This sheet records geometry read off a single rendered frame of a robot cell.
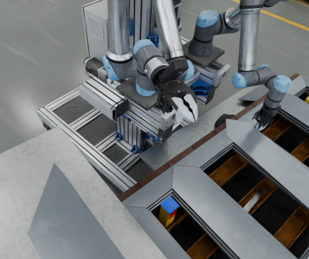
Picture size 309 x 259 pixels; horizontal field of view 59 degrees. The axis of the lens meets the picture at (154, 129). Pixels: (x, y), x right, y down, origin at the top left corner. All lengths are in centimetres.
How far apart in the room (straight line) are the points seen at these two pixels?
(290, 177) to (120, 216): 88
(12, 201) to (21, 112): 190
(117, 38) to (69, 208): 67
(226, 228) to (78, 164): 67
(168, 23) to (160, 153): 81
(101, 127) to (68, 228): 147
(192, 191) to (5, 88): 244
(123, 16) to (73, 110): 153
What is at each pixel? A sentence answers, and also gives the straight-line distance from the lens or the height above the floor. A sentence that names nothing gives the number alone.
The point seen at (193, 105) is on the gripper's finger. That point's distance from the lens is 76.
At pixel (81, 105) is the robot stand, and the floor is 21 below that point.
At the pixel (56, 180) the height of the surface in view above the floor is 107.
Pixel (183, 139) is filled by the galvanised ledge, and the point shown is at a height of 68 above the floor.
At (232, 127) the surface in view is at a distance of 158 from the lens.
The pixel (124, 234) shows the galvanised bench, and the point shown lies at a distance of 97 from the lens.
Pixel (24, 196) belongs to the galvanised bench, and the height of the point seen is 105.
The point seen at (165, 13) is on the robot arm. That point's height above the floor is 151.
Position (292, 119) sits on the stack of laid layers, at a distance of 182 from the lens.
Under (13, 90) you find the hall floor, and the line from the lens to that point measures 320.
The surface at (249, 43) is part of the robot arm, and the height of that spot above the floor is 133.
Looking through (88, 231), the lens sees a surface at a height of 107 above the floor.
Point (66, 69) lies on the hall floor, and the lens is 333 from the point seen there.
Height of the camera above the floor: 196
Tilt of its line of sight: 49 degrees down
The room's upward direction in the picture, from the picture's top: 6 degrees clockwise
